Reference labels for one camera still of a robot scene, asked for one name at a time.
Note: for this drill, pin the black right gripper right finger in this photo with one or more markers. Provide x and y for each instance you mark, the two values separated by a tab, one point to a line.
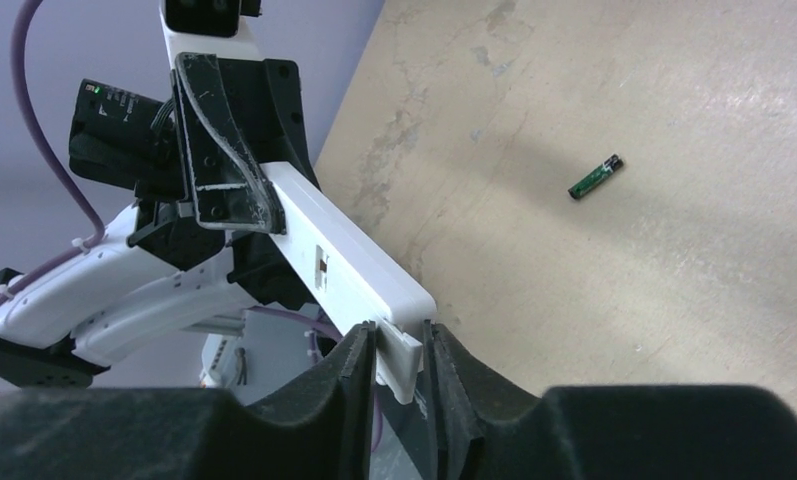
483	426

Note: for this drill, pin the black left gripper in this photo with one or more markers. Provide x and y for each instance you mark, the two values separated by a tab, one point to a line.
235	114

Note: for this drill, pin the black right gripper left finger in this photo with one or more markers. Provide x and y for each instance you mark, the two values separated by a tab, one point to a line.
317	426

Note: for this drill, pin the white air conditioner remote control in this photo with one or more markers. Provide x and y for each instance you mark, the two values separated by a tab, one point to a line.
349	275

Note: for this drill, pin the white battery compartment cover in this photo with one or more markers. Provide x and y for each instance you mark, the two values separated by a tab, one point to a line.
399	351

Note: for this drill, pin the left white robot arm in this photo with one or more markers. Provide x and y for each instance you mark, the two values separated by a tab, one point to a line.
195	242

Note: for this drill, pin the green black battery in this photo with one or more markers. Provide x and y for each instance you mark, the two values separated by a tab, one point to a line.
596	177

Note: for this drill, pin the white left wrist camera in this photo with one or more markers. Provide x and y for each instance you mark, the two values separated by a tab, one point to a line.
215	27

